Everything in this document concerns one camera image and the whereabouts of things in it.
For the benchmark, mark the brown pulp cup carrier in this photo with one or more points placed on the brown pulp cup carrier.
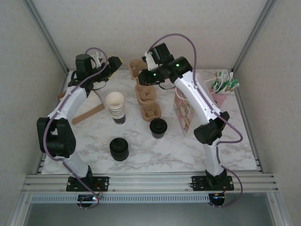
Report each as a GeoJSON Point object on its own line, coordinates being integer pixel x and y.
{"type": "Point", "coordinates": [151, 114]}
{"type": "Point", "coordinates": [147, 94]}

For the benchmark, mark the black cup lid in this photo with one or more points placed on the black cup lid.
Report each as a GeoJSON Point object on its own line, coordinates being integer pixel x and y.
{"type": "Point", "coordinates": [158, 126]}

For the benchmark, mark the animal print paper bag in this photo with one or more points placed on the animal print paper bag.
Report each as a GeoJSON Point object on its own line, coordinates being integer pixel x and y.
{"type": "Point", "coordinates": [184, 115]}

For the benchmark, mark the paper coffee cup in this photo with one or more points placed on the paper coffee cup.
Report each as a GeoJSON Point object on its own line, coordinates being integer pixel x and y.
{"type": "Point", "coordinates": [158, 136]}

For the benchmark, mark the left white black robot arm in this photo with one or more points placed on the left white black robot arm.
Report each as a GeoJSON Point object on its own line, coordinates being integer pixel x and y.
{"type": "Point", "coordinates": [70, 103]}

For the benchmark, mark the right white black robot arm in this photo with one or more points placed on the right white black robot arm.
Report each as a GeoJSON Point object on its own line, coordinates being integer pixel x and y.
{"type": "Point", "coordinates": [195, 94]}

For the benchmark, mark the white paper napkins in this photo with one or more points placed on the white paper napkins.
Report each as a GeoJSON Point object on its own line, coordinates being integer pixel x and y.
{"type": "Point", "coordinates": [91, 103]}

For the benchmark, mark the stack of paper cups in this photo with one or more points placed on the stack of paper cups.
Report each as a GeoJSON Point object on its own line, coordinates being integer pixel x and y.
{"type": "Point", "coordinates": [115, 110]}

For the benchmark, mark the kraft brown paper sachet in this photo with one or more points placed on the kraft brown paper sachet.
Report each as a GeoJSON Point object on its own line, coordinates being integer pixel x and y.
{"type": "Point", "coordinates": [215, 75]}

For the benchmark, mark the green white paper sachet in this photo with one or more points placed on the green white paper sachet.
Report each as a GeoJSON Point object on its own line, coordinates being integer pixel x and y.
{"type": "Point", "coordinates": [221, 76]}

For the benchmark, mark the brown cardboard napkin tray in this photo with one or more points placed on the brown cardboard napkin tray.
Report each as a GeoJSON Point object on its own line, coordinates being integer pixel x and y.
{"type": "Point", "coordinates": [87, 115]}

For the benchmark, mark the pink holder cup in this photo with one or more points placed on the pink holder cup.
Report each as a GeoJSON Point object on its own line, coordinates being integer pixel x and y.
{"type": "Point", "coordinates": [221, 99]}

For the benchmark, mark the stack of black lids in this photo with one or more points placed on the stack of black lids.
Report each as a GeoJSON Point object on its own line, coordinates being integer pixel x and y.
{"type": "Point", "coordinates": [119, 150]}

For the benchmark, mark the small controller board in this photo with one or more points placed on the small controller board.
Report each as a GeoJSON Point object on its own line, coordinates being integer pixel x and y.
{"type": "Point", "coordinates": [88, 199]}
{"type": "Point", "coordinates": [217, 199]}

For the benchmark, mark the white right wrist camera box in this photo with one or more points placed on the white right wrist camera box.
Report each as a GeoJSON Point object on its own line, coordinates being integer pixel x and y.
{"type": "Point", "coordinates": [148, 60]}

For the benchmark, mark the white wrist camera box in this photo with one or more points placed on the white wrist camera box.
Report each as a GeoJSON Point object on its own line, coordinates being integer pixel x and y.
{"type": "Point", "coordinates": [98, 58]}
{"type": "Point", "coordinates": [148, 60]}

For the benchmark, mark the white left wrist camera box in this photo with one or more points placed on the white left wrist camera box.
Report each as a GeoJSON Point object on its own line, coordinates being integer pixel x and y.
{"type": "Point", "coordinates": [98, 58]}

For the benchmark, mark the aluminium side rail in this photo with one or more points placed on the aluminium side rail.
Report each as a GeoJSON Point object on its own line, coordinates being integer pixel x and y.
{"type": "Point", "coordinates": [63, 83]}
{"type": "Point", "coordinates": [242, 99]}

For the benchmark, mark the aluminium frame post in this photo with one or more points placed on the aluminium frame post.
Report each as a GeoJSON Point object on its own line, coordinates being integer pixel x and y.
{"type": "Point", "coordinates": [253, 35]}
{"type": "Point", "coordinates": [48, 35]}

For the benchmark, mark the aluminium front rail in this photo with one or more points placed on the aluminium front rail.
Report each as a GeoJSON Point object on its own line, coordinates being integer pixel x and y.
{"type": "Point", "coordinates": [150, 182]}

